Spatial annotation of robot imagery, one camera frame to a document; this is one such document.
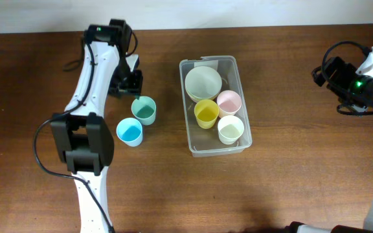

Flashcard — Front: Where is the green cup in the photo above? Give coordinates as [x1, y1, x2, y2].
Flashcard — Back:
[131, 96, 157, 126]

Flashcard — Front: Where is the blue cup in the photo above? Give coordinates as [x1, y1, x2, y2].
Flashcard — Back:
[116, 118, 143, 147]

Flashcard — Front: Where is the white bowl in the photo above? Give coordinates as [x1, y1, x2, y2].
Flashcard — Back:
[185, 66, 222, 94]

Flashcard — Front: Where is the yellow cup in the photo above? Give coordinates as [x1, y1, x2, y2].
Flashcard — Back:
[194, 100, 219, 129]

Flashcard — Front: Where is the pink cup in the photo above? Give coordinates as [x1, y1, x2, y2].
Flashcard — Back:
[216, 90, 242, 118]

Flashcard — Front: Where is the cream cup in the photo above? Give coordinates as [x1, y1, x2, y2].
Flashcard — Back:
[217, 115, 244, 145]

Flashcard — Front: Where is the yellow bowl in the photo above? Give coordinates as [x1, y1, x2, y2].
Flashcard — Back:
[186, 91, 219, 103]

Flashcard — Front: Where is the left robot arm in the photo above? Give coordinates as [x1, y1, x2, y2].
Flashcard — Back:
[49, 19, 143, 232]

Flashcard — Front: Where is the clear plastic container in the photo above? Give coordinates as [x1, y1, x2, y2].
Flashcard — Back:
[179, 56, 253, 157]

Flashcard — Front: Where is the right black cable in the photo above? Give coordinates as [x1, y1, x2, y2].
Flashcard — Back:
[311, 40, 373, 122]

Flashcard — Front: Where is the black cable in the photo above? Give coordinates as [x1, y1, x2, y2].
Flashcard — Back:
[32, 28, 139, 233]
[311, 40, 373, 122]

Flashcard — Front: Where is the left black cable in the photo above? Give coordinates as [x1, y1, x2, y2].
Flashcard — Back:
[32, 28, 139, 233]

